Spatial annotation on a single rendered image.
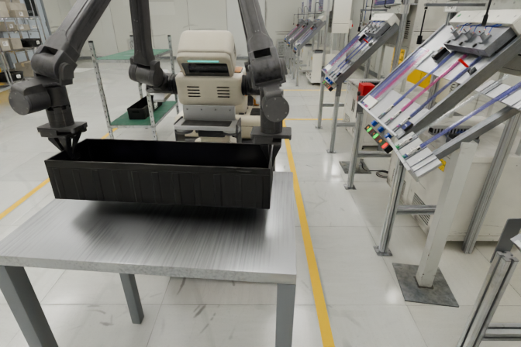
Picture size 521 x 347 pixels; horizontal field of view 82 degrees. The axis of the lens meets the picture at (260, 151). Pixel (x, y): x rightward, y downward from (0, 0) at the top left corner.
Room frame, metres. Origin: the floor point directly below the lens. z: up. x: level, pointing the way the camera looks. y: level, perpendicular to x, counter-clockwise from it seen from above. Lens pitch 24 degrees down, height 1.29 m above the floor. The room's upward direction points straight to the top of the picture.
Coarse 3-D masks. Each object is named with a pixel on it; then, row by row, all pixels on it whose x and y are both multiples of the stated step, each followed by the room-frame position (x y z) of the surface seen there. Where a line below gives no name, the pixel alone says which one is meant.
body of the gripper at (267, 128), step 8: (264, 120) 0.70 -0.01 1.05; (256, 128) 0.74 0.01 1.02; (264, 128) 0.69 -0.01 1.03; (272, 128) 0.69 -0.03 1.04; (280, 128) 0.70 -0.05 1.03; (288, 128) 0.73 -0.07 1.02; (264, 136) 0.69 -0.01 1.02; (272, 136) 0.68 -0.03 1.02; (280, 136) 0.68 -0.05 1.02; (288, 136) 0.68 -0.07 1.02
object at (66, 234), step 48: (288, 192) 0.77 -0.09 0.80; (48, 240) 0.56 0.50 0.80; (96, 240) 0.56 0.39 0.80; (144, 240) 0.56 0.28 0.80; (192, 240) 0.56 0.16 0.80; (240, 240) 0.56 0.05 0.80; (288, 240) 0.56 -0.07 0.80; (0, 288) 0.51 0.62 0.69; (288, 288) 0.46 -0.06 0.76; (48, 336) 0.54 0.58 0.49; (288, 336) 0.46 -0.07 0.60
